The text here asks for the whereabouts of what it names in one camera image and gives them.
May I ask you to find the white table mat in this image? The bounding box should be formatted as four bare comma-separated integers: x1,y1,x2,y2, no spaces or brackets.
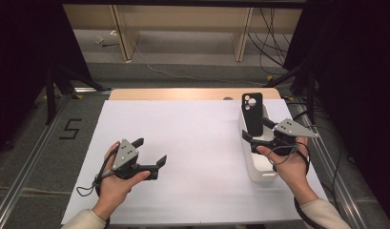
60,98,337,225

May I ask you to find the black floor cable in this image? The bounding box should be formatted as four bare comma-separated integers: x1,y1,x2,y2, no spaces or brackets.
286,100,358,229

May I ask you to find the bundle of black cables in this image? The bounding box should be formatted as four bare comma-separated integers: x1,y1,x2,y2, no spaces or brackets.
247,7,299,76

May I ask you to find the dark curtain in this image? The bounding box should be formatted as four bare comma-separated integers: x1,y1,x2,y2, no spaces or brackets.
282,0,390,219
0,0,92,157

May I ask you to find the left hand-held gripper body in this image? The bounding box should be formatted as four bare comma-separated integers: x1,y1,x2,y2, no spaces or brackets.
112,138,159,181

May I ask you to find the person's right hand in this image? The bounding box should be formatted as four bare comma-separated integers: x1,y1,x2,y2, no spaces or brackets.
257,136,319,206

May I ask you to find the black metal stand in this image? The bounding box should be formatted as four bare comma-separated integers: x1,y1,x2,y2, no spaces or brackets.
263,59,318,126
44,62,113,126

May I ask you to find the wooden table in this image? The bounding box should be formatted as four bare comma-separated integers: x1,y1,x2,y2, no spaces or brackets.
108,87,282,101

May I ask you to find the aluminium floor rail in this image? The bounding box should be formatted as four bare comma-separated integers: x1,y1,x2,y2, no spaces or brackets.
0,94,73,229
290,97,370,229

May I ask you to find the person's left hand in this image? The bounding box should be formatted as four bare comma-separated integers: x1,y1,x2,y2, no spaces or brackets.
91,141,152,221

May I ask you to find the white plastic bin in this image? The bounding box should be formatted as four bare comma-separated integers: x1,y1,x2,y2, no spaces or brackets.
237,102,280,183

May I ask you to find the beige wooden shelf unit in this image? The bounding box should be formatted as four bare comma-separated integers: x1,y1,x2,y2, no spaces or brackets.
62,4,303,63

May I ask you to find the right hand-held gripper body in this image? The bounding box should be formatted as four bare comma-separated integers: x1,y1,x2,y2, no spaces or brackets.
261,118,319,157

